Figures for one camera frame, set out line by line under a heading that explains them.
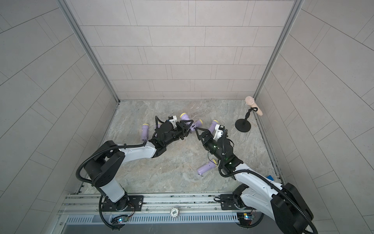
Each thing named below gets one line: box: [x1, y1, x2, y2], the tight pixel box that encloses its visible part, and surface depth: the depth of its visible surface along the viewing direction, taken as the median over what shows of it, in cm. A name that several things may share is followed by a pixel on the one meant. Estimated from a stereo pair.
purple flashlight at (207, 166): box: [197, 158, 218, 176], surface depth 83 cm
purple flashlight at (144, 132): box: [141, 123, 150, 142], surface depth 96 cm
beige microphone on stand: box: [244, 96, 263, 117], surface depth 82 cm
